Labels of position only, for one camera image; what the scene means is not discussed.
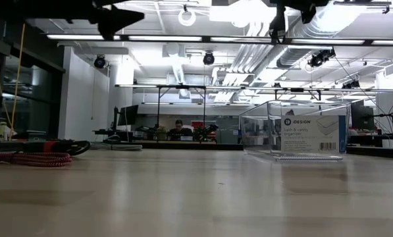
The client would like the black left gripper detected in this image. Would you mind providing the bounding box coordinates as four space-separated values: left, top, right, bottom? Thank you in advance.
91 0 145 40

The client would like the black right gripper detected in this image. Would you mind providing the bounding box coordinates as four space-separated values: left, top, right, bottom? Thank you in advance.
270 0 330 24

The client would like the black cable with red strap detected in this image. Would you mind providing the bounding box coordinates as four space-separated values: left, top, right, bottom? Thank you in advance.
16 139 92 157

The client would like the maroon braided USB-C cable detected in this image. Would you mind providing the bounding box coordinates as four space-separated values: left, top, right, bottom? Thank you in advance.
0 151 73 168

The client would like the black computer monitor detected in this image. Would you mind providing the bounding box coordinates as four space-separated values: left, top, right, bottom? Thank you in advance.
350 100 377 132
112 104 140 128

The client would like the clear plastic organizer bin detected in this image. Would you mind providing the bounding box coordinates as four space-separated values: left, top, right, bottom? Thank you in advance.
238 100 352 163

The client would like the person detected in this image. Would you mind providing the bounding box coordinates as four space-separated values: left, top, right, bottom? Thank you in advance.
167 118 194 142

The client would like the green-yellow cloth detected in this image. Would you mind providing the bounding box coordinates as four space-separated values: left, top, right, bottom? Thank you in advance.
0 121 18 141

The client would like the black ceiling camera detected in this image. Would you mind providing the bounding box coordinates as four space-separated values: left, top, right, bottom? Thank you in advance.
202 51 215 66
93 55 107 69
307 48 336 68

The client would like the white hanging cable coil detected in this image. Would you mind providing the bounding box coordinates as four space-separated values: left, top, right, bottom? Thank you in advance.
178 9 197 27

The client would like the black background station frame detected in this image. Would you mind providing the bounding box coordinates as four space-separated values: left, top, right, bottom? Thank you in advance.
155 84 207 139

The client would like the yellow extension cord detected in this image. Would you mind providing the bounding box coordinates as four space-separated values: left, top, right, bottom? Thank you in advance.
0 11 26 141

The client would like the white cable bundle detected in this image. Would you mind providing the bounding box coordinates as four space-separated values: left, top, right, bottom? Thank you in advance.
102 134 144 152

